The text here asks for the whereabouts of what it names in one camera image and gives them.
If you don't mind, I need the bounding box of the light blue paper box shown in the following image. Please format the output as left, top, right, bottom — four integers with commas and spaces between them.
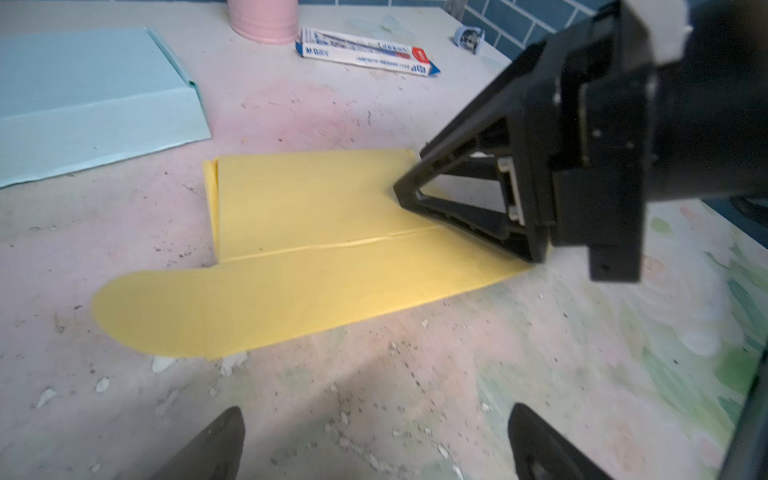
1, 28, 211, 187

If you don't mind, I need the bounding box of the yellow paper box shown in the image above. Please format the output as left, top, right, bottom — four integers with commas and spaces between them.
92, 149, 527, 359

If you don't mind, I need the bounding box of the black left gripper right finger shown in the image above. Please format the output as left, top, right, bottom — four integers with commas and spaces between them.
507, 403, 611, 480

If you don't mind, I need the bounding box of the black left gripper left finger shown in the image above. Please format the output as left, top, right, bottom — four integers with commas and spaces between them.
150, 406, 246, 480

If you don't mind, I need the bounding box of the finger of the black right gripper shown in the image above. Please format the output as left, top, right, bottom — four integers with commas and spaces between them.
394, 41, 549, 263

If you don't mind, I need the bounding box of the pink metal pencil bucket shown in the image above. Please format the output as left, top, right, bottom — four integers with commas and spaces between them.
226, 0, 299, 45

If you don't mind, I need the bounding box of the white blue pencil box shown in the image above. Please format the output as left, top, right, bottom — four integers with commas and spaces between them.
295, 27, 440, 77

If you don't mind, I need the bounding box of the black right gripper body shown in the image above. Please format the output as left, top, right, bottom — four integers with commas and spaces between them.
526, 1, 767, 282

